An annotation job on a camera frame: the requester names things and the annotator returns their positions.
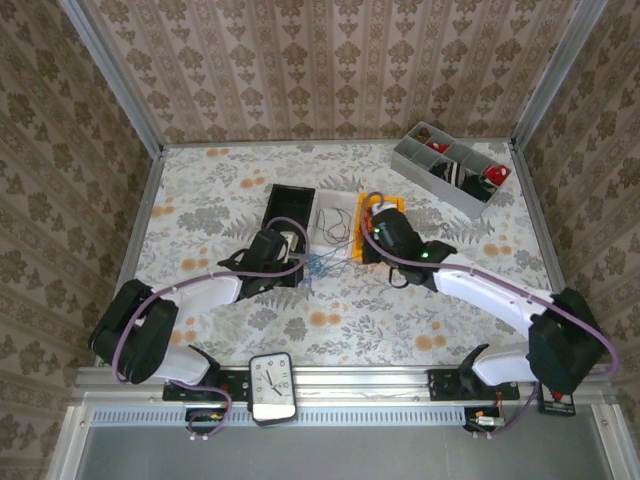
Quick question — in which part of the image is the small black controller board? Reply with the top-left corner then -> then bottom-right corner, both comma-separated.
464,407 -> 507,434
186,408 -> 225,434

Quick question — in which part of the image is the aluminium table side rail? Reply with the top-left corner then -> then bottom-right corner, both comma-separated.
509,139 -> 587,352
96,144 -> 166,367

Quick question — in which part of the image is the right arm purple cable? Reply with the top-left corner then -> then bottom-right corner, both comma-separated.
360,191 -> 621,441

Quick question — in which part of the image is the thin black cable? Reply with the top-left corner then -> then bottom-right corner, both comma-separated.
316,206 -> 355,244

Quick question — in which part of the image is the floral patterned tablecloth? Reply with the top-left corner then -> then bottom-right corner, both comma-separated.
110,141 -> 566,369

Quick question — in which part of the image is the aluminium extrusion mounting rail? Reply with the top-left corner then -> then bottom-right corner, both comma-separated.
74,367 -> 606,402

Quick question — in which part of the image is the thin blue cable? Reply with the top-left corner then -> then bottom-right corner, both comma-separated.
299,249 -> 352,290

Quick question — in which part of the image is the black plastic bin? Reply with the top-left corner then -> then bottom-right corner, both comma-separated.
262,183 -> 318,241

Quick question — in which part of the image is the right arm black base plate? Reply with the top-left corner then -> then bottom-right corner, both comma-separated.
427,369 -> 521,402

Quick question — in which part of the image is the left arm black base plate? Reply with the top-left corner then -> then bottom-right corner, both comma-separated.
162,369 -> 251,402

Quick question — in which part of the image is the grey slotted cable duct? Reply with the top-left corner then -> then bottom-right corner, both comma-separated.
89,407 -> 471,427

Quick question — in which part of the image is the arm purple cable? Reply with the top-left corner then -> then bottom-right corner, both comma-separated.
110,215 -> 312,444
360,191 -> 621,441

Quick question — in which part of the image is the grey compartment tray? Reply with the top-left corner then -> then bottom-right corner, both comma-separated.
390,121 -> 512,220

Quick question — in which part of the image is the aluminium frame corner post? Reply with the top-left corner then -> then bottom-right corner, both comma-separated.
57,0 -> 166,156
509,0 -> 611,149

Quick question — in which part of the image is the grey metal sheet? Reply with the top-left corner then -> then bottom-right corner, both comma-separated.
49,404 -> 621,480

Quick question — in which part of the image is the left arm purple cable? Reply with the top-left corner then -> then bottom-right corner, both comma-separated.
110,215 -> 312,444

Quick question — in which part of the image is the yellow plastic bin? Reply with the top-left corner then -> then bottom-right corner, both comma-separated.
352,192 -> 407,264

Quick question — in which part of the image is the white plastic bin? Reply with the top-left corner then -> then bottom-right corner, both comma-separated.
312,187 -> 362,262

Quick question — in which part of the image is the white analog clock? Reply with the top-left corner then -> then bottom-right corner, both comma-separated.
248,352 -> 299,428

